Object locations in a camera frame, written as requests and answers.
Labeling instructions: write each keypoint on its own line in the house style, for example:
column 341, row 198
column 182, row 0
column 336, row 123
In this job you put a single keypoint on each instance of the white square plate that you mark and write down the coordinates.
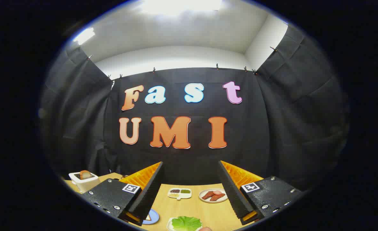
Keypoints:
column 169, row 224

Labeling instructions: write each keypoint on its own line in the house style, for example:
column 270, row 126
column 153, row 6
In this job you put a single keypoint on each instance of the white oval plate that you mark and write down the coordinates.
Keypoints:
column 204, row 198

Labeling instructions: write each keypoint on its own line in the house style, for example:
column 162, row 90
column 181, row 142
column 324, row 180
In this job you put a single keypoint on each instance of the white toaster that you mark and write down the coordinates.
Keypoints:
column 86, row 185

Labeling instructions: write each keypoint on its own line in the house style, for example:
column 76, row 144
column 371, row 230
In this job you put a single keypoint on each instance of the pink meat slice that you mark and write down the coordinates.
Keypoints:
column 217, row 192

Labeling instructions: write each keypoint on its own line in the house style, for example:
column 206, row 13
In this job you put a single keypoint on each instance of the brown meat slice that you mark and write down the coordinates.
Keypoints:
column 209, row 194
column 218, row 197

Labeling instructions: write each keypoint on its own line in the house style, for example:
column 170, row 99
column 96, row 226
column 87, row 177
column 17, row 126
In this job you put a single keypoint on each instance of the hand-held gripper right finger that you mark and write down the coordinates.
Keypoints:
column 232, row 192

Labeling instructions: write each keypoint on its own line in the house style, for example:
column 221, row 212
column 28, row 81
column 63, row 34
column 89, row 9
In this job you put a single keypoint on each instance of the white three-compartment dish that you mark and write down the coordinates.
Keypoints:
column 180, row 196

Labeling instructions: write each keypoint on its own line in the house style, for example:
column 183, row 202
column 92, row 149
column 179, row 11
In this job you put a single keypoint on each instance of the green lettuce leaf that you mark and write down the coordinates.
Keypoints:
column 185, row 223

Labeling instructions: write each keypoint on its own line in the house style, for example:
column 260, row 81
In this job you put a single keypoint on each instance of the toasted bread slice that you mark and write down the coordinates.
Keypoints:
column 85, row 174

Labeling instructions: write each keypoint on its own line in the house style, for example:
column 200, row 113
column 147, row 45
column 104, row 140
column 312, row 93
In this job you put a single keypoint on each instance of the small ceiling light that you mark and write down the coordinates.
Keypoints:
column 84, row 35

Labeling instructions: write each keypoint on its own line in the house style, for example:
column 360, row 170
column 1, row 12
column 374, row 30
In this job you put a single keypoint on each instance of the blue round plate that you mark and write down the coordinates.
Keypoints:
column 154, row 218

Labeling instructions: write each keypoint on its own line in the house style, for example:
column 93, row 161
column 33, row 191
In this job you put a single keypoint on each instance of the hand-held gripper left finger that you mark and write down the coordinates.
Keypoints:
column 150, row 192

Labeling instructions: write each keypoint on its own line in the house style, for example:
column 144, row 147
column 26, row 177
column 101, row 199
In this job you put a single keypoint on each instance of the large ceiling light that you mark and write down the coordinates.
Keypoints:
column 179, row 4

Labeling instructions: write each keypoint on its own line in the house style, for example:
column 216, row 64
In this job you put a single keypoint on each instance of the pile of yellow beans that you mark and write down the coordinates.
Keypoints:
column 174, row 195

